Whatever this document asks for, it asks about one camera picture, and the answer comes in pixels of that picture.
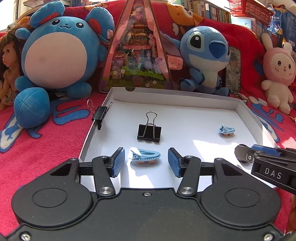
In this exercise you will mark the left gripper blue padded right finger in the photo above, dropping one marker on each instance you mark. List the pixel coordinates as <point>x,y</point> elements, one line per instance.
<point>177,163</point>

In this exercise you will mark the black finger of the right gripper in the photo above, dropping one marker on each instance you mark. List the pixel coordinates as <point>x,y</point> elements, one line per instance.
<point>244,154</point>

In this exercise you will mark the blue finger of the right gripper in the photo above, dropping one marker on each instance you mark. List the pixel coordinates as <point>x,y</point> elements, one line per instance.
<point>266,150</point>

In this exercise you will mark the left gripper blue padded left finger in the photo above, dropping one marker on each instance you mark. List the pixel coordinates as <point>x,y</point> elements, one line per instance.
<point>115,162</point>

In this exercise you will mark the blue shark hair clip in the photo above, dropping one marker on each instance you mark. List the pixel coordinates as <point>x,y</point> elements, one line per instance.
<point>142,156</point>

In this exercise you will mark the small blue shark clip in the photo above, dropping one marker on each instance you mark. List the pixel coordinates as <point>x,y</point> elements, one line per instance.
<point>226,131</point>

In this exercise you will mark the large black binder clip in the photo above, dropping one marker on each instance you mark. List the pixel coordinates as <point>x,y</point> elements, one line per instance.
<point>150,131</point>

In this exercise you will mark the white shallow cardboard box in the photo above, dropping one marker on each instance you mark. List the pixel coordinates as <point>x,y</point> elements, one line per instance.
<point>190,123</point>

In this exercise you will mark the small black binder clip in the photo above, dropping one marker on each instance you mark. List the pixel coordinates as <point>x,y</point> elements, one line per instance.
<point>99,113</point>

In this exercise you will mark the dark photo card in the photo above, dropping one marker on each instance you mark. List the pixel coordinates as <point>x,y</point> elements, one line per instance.
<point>233,70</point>

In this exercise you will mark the pink bunny plush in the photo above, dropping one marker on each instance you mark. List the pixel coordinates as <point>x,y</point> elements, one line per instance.
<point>279,69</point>

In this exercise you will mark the red cartoon blanket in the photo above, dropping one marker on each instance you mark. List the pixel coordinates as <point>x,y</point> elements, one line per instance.
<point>27,154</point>

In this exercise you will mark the triangular pink toy package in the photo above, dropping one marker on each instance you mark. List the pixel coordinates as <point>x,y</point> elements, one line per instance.
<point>136,55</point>

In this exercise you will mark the blue Stitch plush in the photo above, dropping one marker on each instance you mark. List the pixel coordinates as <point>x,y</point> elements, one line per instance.
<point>206,52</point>

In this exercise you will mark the round blue mouse plush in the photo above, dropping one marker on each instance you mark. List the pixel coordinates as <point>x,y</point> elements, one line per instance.
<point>59,56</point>

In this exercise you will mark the blue paper bag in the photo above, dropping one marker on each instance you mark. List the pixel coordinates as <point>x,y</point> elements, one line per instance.
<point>283,23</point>

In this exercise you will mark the brown haired doll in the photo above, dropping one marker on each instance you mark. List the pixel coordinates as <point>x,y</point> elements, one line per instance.
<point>11,50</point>

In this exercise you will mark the red plastic basket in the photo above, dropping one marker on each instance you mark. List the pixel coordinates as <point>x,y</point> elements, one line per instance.
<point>251,9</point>

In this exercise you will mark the row of books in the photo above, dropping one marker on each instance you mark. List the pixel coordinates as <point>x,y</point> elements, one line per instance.
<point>207,10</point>

